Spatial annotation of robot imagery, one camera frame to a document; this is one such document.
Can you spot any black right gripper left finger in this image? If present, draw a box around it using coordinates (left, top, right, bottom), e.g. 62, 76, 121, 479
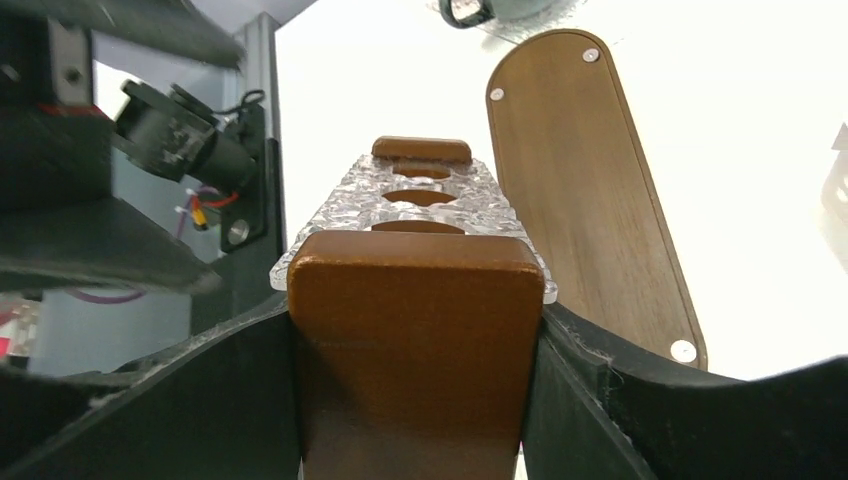
1, 294, 301, 479

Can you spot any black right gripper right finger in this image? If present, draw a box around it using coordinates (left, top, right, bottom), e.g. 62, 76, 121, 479
522, 304, 847, 479

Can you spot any wooden acrylic toothbrush holder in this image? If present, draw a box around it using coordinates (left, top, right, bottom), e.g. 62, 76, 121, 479
270, 136, 557, 479

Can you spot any grey-green ceramic mug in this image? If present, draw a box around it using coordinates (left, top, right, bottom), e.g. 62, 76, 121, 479
437, 0, 554, 29

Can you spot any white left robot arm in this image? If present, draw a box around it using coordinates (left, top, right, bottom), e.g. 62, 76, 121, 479
1, 1, 244, 293

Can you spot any brown oval wooden tray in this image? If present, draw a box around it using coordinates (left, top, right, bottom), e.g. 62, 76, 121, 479
487, 29, 708, 370

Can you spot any clear textured acrylic tray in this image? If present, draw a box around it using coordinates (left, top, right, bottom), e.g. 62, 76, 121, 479
477, 1, 599, 44

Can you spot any white perforated plastic basket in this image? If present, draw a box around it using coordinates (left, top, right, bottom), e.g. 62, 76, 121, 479
819, 121, 847, 272

